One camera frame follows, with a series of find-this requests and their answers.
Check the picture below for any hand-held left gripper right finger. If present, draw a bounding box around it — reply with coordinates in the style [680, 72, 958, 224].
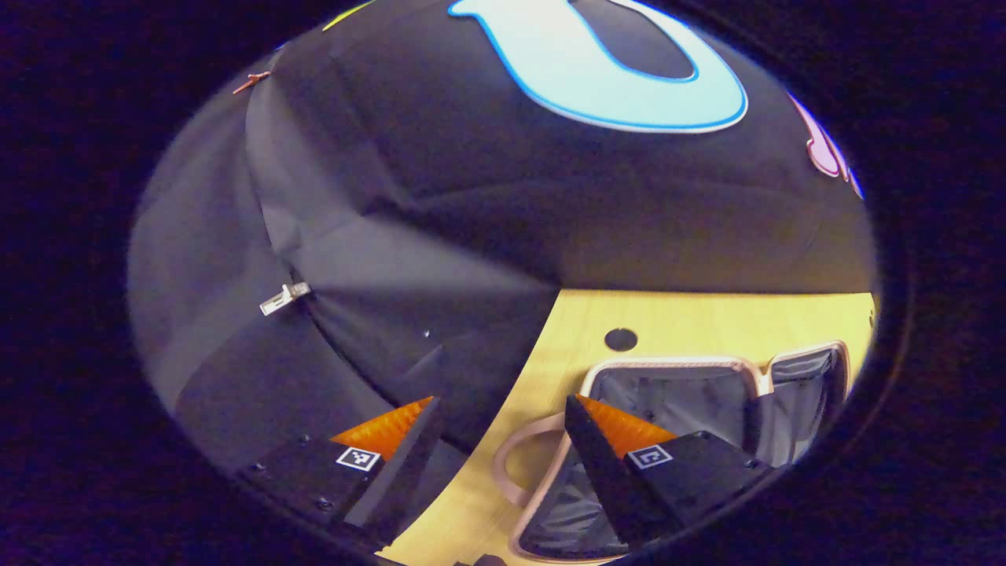
[564, 394, 777, 553]

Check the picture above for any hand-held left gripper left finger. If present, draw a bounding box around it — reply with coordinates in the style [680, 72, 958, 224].
[234, 395, 442, 547]

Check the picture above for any pink suitcase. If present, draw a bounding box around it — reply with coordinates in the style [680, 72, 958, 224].
[493, 340, 851, 564]

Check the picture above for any white clip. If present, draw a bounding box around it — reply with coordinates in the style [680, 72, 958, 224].
[259, 281, 312, 317]

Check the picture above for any black backdrop cloth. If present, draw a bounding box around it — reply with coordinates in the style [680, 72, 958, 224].
[128, 0, 877, 465]

